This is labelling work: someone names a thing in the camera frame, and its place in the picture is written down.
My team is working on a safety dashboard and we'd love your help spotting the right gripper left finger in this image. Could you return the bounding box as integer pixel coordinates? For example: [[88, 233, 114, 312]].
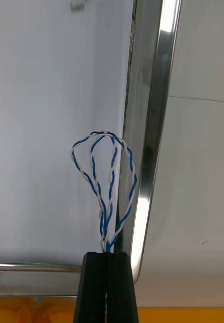
[[73, 251, 107, 323]]

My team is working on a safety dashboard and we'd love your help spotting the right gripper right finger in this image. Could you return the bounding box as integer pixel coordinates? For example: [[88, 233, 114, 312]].
[[105, 251, 140, 323]]

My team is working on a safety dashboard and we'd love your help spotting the blue-white twisted wire harness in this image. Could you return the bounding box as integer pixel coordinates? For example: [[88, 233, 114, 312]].
[[70, 130, 138, 253]]

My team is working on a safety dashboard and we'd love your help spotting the yellow-orange plastic bin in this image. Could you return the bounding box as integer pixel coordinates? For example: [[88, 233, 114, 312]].
[[0, 295, 224, 323]]

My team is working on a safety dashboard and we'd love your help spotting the steel tray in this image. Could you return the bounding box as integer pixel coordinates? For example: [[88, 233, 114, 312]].
[[0, 0, 183, 297]]

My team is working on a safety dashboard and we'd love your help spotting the small white connector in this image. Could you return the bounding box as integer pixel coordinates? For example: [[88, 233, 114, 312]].
[[70, 0, 88, 11]]

